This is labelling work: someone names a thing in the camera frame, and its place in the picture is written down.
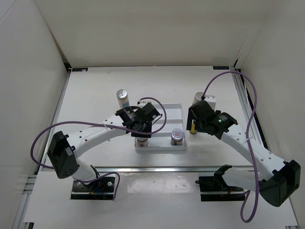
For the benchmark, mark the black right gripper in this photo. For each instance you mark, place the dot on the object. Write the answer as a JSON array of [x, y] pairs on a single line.
[[191, 117]]

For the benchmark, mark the tall white jar silver lid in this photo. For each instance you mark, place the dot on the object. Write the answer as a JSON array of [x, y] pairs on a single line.
[[123, 99]]

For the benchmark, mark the white divided tray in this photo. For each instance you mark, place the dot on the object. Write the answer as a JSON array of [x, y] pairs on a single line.
[[161, 142]]

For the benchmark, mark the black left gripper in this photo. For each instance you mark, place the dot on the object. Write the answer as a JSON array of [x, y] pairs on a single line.
[[137, 134]]

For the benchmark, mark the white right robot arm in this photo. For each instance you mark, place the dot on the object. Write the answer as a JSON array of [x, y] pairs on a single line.
[[276, 180]]

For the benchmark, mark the aluminium frame rail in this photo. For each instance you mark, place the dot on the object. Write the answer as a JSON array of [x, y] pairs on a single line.
[[157, 169]]

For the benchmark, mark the tall white jar blue label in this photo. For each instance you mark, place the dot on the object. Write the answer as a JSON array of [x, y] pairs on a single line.
[[197, 97]]

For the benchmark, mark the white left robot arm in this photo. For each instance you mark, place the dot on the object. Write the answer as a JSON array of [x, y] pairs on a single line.
[[65, 149]]

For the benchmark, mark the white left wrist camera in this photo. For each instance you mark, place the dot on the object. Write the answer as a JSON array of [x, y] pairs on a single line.
[[141, 103]]

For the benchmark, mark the short jar orange label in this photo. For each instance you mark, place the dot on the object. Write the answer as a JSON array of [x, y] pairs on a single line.
[[177, 137]]

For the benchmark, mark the short jar grey lid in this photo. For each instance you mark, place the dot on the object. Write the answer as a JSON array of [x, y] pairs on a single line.
[[142, 142]]

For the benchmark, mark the small yellow bottle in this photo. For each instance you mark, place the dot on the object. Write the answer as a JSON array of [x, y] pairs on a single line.
[[193, 130]]

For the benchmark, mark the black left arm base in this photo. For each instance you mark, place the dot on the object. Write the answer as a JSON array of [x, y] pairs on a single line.
[[105, 188]]

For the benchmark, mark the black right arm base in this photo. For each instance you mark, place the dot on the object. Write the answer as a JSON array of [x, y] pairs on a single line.
[[210, 191]]

